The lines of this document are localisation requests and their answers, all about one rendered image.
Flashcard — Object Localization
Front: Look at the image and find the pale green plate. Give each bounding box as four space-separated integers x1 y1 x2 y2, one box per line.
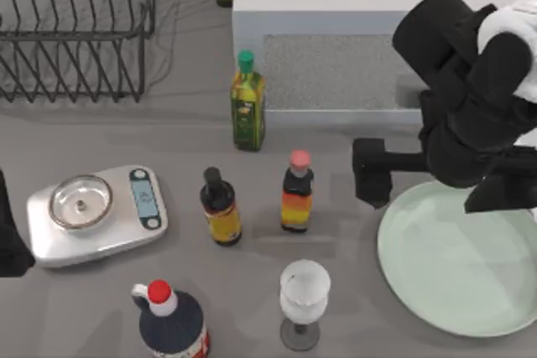
376 181 537 339

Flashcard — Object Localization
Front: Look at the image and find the white kitchen scale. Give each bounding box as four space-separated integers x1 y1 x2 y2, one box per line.
26 164 169 269

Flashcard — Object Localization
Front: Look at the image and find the red-capped dark jug bottle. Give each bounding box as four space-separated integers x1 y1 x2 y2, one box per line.
130 279 211 358

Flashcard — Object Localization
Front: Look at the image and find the black wire dish rack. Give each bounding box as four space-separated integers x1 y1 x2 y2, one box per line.
0 0 159 104

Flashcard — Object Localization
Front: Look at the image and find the black-capped dark sauce bottle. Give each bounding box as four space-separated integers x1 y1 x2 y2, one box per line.
199 166 243 247

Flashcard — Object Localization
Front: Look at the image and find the clear wine glass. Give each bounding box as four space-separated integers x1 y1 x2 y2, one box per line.
279 259 331 352

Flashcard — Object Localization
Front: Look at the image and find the pink-capped dark sauce bottle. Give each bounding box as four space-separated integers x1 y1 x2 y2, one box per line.
280 149 315 234

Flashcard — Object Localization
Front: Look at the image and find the green-capped oil bottle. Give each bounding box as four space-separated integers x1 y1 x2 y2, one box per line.
229 50 267 153

